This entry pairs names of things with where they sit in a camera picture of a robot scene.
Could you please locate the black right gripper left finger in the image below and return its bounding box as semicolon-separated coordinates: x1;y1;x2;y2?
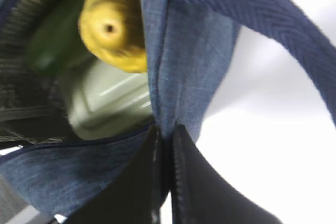
66;126;162;224

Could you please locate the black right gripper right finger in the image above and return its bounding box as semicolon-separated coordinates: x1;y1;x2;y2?
172;125;281;224

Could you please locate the dark blue lunch bag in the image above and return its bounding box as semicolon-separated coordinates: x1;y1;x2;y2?
1;0;335;217

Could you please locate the yellow pear-shaped squash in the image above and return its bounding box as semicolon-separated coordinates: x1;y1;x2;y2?
78;0;148;73

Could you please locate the green cucumber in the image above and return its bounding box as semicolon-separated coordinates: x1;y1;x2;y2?
25;0;93;76

